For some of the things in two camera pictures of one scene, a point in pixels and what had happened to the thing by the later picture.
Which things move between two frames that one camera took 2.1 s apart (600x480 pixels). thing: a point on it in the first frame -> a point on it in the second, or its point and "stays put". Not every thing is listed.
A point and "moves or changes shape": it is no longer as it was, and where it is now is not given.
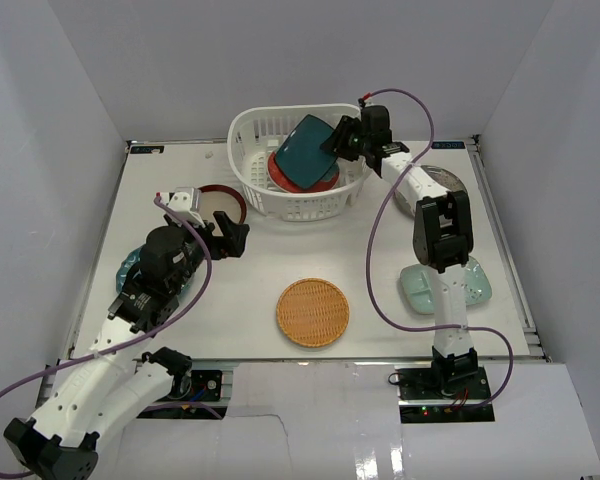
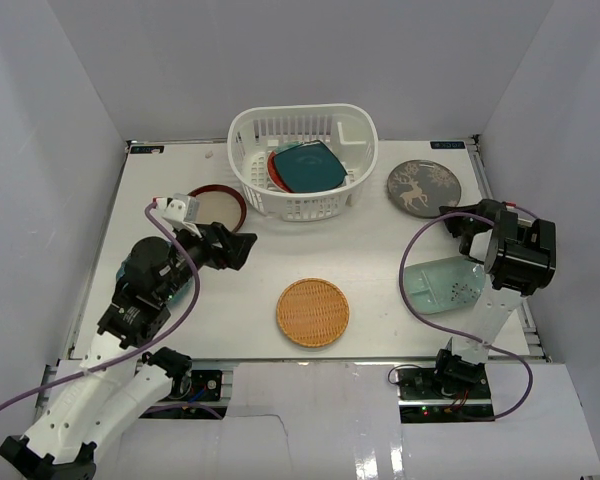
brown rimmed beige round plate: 215,198 stays put
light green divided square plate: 418,286 stays put
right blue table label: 447,145 stays put
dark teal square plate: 300,154 moves or changes shape
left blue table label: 147,149 stays put
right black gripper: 335,143 -> 466,209
